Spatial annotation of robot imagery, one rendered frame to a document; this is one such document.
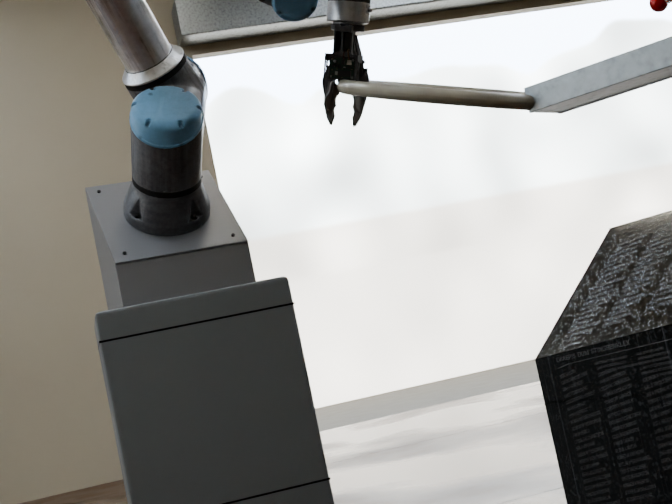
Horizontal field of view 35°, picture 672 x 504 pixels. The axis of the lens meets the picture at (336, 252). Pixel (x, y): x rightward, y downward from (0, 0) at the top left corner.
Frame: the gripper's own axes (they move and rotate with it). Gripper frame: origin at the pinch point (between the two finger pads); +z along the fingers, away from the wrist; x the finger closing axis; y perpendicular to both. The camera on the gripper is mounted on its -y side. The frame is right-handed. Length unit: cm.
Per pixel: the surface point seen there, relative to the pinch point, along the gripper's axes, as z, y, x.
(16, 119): 42, -524, -354
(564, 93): -9, 20, 46
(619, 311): 30, 28, 60
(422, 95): -6.7, 24.3, 19.7
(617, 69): -14, 25, 55
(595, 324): 34, 24, 56
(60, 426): 261, -478, -291
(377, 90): -7.0, 21.0, 10.5
